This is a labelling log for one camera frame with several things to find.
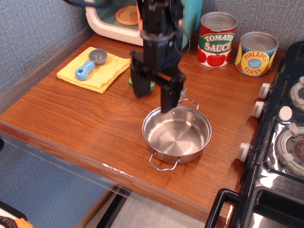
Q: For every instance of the yellow folded cloth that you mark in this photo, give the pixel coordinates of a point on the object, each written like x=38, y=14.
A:
x=100, y=77

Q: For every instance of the black toy stove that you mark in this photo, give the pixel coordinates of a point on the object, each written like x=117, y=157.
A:
x=272, y=196

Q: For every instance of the blue grey measuring spoon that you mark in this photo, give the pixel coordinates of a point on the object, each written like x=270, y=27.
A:
x=96, y=57

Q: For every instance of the teal toy microwave oven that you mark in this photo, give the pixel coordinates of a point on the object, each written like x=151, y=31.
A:
x=104, y=23

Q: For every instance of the white stove knob middle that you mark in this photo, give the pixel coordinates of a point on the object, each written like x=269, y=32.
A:
x=258, y=108

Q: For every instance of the white stove knob upper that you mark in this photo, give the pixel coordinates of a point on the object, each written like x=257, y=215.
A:
x=264, y=90

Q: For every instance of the green toy avocado half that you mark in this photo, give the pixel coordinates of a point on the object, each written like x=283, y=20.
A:
x=152, y=86

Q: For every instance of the grey stove burner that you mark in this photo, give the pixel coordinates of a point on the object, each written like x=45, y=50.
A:
x=297, y=100
x=290, y=148

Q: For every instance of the stainless steel two-handled pot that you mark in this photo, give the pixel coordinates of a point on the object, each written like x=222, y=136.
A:
x=176, y=137

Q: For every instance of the white round stove button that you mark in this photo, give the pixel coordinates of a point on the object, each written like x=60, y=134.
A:
x=285, y=113

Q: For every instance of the pineapple slices can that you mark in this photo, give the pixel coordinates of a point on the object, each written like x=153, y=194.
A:
x=256, y=53

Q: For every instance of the orange plate in microwave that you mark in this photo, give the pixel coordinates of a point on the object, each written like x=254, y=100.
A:
x=127, y=15

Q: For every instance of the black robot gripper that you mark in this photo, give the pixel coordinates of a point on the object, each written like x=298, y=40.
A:
x=162, y=51

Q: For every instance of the grey front stove burner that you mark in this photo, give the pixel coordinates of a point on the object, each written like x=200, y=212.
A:
x=290, y=148

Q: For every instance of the white stove knob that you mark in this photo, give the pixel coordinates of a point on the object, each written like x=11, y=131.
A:
x=243, y=151
x=258, y=108
x=264, y=90

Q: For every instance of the tomato sauce can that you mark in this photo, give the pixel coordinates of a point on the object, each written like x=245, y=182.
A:
x=216, y=37

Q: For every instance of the black oven door handle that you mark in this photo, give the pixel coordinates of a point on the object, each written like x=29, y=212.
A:
x=223, y=195

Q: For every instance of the grey rear stove burner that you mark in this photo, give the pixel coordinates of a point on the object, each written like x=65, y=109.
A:
x=297, y=100

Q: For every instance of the orange furry object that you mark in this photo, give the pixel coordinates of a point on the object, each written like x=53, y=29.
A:
x=6, y=222

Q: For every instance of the white stove knob lower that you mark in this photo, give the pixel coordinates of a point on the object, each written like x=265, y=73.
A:
x=243, y=151

